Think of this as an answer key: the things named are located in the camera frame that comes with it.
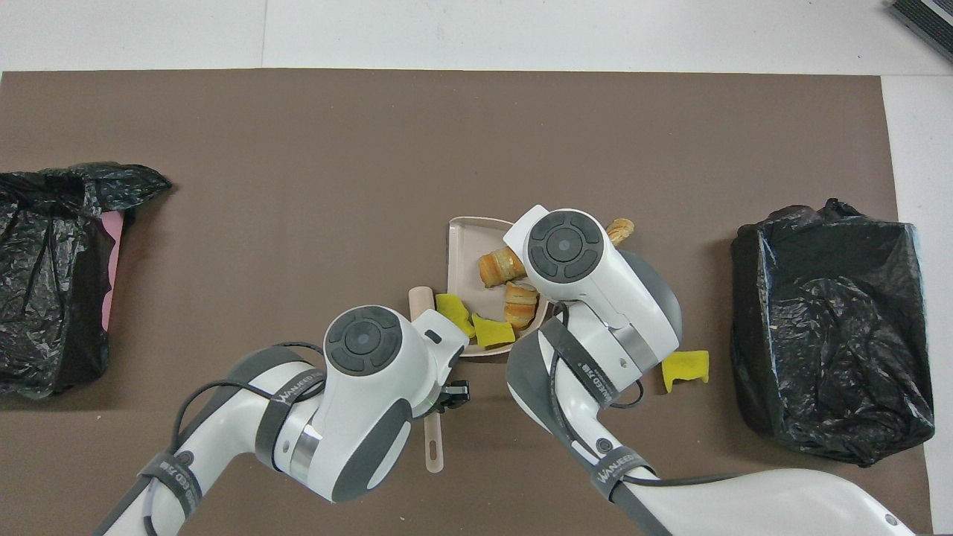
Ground yellow sponge piece green backing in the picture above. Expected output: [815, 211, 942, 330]
[472, 313, 516, 351]

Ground large striped croissant piece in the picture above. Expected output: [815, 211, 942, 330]
[478, 246, 526, 289]

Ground beige plastic dustpan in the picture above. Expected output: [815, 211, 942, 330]
[445, 216, 552, 358]

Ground pink plastic bin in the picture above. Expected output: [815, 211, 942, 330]
[99, 211, 124, 332]

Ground black trash bag bin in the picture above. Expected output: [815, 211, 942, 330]
[730, 197, 937, 468]

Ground black bag over pink bin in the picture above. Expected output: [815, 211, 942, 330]
[0, 162, 173, 401]

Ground brown table mat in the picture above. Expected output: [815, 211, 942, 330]
[0, 69, 931, 536]

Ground dark striped object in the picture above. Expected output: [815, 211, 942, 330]
[888, 0, 953, 64]

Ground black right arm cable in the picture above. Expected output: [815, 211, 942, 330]
[547, 301, 647, 477]

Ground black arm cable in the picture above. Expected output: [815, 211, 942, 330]
[173, 341, 328, 455]
[547, 301, 647, 477]

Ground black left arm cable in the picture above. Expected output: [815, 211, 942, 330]
[173, 341, 328, 455]

